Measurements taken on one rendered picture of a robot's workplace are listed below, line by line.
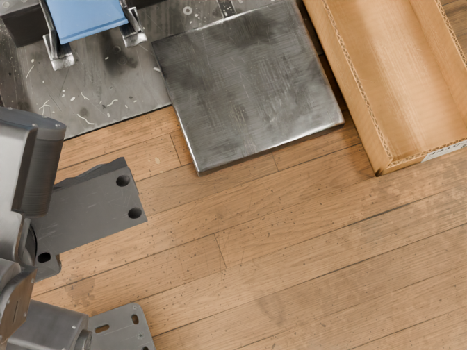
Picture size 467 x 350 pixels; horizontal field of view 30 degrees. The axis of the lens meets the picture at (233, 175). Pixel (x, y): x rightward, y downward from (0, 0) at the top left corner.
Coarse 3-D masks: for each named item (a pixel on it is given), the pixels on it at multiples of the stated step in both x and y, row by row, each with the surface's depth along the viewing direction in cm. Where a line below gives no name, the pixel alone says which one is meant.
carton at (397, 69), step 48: (336, 0) 100; (384, 0) 100; (432, 0) 94; (336, 48) 93; (384, 48) 99; (432, 48) 98; (384, 96) 97; (432, 96) 97; (384, 144) 89; (432, 144) 96
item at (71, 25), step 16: (48, 0) 90; (64, 0) 90; (80, 0) 90; (96, 0) 90; (112, 0) 90; (64, 16) 90; (80, 16) 90; (96, 16) 90; (112, 16) 90; (64, 32) 89; (80, 32) 88; (96, 32) 87
